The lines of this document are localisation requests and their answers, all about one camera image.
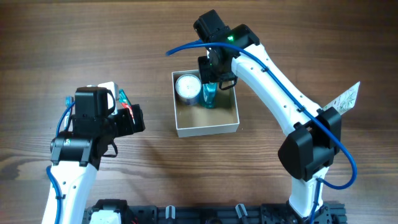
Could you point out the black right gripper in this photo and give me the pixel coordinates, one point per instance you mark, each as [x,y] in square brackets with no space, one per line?
[204,70]

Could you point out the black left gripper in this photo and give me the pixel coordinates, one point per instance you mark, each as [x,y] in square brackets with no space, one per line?
[130,118]

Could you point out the Colgate toothpaste tube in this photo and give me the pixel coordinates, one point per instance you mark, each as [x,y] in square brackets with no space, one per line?
[123,99]

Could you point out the blue mouthwash bottle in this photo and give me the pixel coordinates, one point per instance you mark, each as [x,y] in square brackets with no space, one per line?
[208,93]

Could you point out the cotton swab round container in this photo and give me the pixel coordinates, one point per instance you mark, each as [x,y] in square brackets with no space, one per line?
[188,88]

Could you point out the white patterned tube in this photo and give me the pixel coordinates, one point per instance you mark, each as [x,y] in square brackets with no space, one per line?
[346,101]

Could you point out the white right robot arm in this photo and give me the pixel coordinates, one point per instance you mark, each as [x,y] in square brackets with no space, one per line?
[312,133]

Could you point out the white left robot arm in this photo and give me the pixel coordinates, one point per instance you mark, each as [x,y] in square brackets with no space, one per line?
[75,162]

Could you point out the white cardboard box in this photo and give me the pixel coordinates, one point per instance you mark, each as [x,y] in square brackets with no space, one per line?
[196,120]

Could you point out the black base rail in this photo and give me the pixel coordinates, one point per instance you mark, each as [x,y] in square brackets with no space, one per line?
[329,212]

